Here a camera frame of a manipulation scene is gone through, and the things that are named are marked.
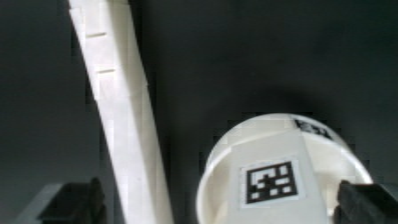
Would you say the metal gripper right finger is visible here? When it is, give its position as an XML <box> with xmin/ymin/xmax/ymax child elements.
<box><xmin>332</xmin><ymin>181</ymin><xmax>398</xmax><ymax>224</ymax></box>

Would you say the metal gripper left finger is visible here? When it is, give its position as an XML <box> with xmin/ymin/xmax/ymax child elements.
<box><xmin>14</xmin><ymin>178</ymin><xmax>108</xmax><ymax>224</ymax></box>

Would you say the white round stool seat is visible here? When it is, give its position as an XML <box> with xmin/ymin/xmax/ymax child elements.
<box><xmin>195</xmin><ymin>113</ymin><xmax>373</xmax><ymax>224</ymax></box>

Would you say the white U-shaped fence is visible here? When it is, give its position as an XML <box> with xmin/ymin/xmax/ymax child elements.
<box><xmin>67</xmin><ymin>0</ymin><xmax>174</xmax><ymax>224</ymax></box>

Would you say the white stool leg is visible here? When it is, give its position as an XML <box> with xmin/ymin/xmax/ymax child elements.
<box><xmin>217</xmin><ymin>130</ymin><xmax>329</xmax><ymax>224</ymax></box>

